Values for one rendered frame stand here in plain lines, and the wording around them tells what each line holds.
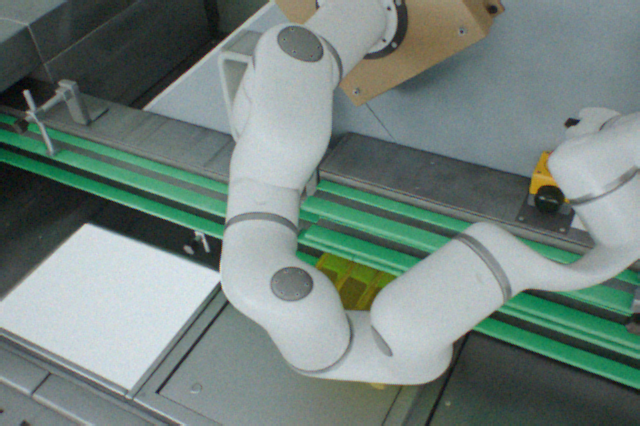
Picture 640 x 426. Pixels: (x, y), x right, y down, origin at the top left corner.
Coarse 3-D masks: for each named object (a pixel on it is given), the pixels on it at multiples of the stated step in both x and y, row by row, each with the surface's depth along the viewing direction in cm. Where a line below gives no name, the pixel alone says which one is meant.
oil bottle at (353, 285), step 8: (352, 264) 124; (360, 264) 124; (344, 272) 123; (352, 272) 123; (360, 272) 123; (368, 272) 123; (376, 272) 123; (344, 280) 121; (352, 280) 121; (360, 280) 121; (368, 280) 121; (336, 288) 120; (344, 288) 120; (352, 288) 120; (360, 288) 120; (344, 296) 119; (352, 296) 119; (360, 296) 119; (344, 304) 118; (352, 304) 117
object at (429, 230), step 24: (336, 192) 123; (360, 192) 122; (336, 216) 118; (360, 216) 118; (384, 216) 118; (408, 216) 117; (432, 216) 116; (408, 240) 113; (432, 240) 112; (528, 240) 110; (600, 288) 102; (624, 288) 102
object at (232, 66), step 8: (224, 56) 123; (232, 56) 122; (240, 56) 122; (248, 56) 121; (224, 64) 126; (232, 64) 128; (240, 64) 130; (248, 64) 132; (224, 72) 127; (232, 72) 129; (240, 72) 131; (224, 80) 128; (232, 80) 129; (240, 80) 131; (224, 88) 129; (232, 88) 130; (232, 96) 131; (232, 104) 132; (232, 120) 134; (232, 128) 136
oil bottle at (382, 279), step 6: (378, 276) 122; (384, 276) 121; (390, 276) 121; (396, 276) 121; (372, 282) 121; (378, 282) 121; (384, 282) 120; (390, 282) 120; (372, 288) 120; (378, 288) 120; (366, 294) 119; (372, 294) 119; (366, 300) 118; (372, 300) 118; (360, 306) 117; (366, 306) 117
